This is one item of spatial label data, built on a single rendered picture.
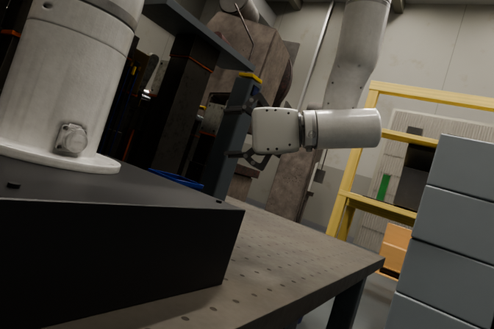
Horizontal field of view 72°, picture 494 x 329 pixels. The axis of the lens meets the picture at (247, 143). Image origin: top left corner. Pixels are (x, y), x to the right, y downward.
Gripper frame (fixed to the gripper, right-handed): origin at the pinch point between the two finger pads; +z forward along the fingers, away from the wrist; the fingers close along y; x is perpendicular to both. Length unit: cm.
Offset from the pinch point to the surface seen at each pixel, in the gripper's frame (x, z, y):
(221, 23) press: -266, 37, 162
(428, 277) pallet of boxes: -124, -92, -61
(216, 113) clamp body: -51, 10, 16
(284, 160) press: -577, -38, 40
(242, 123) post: -35.2, -0.3, 8.9
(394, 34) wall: -782, -339, 372
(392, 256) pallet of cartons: -464, -188, -116
